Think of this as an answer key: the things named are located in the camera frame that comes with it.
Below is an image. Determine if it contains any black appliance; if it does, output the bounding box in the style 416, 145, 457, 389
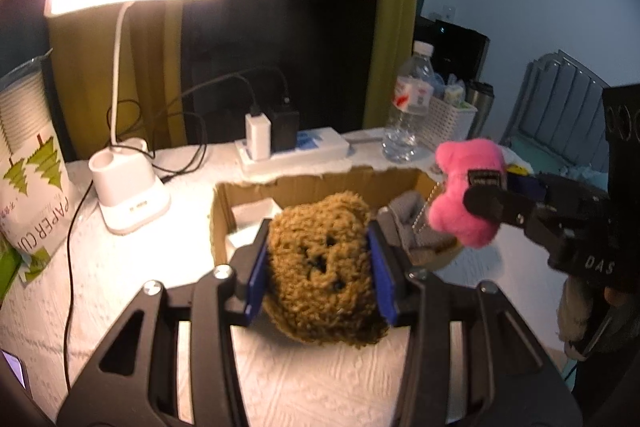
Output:
414, 17, 491, 90

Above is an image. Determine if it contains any black charger cable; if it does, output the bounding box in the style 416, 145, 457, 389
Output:
177, 66, 292, 118

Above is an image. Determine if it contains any smartphone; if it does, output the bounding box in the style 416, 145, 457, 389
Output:
0, 348, 32, 400

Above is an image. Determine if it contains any person's right hand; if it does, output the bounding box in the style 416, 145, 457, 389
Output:
602, 284, 640, 308

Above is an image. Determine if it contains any grey plush toy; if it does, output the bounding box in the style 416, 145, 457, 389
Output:
377, 191, 458, 265

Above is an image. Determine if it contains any pink plush toy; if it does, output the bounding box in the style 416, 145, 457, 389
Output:
431, 138, 508, 249

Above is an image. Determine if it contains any light blue bedding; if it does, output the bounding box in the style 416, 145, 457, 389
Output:
500, 142, 608, 188

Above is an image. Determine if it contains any wide yellow curtain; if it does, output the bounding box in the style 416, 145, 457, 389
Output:
47, 0, 206, 152

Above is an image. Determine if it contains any dark glass door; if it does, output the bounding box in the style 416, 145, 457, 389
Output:
180, 0, 386, 145

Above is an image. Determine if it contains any black lamp cable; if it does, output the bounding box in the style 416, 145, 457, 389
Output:
64, 99, 210, 395

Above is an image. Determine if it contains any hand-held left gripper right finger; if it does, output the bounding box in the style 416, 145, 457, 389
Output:
369, 207, 583, 427

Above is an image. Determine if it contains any green paper cup pack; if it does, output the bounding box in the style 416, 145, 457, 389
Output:
0, 249, 23, 303

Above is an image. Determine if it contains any black charger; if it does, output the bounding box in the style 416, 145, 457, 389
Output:
265, 104, 301, 154

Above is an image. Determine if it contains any white paper cup pack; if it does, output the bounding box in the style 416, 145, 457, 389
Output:
0, 49, 76, 285

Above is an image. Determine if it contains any cardboard box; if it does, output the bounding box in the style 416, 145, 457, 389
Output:
211, 164, 466, 273

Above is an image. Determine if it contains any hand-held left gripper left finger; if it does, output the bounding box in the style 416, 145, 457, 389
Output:
56, 219, 273, 427

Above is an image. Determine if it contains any narrow yellow curtain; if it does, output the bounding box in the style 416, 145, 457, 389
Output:
362, 0, 426, 130

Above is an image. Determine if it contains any white tissue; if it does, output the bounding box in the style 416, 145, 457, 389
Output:
227, 199, 283, 263

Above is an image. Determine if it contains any white power strip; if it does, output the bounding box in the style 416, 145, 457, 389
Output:
235, 127, 350, 174

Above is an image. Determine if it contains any white charger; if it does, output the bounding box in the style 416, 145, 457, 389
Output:
245, 113, 272, 162

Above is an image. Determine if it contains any steel thermos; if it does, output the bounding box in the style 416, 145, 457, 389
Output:
465, 81, 496, 138

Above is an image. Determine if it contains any brown plush toy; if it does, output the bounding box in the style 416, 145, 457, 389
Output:
262, 191, 391, 349

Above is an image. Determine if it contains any clear water bottle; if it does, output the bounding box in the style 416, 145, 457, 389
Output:
382, 41, 435, 162

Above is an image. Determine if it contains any white plastic basket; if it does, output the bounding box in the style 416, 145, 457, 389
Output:
417, 94, 480, 152

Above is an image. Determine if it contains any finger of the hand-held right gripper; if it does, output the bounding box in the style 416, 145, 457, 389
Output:
462, 188, 551, 238
505, 174, 596, 208

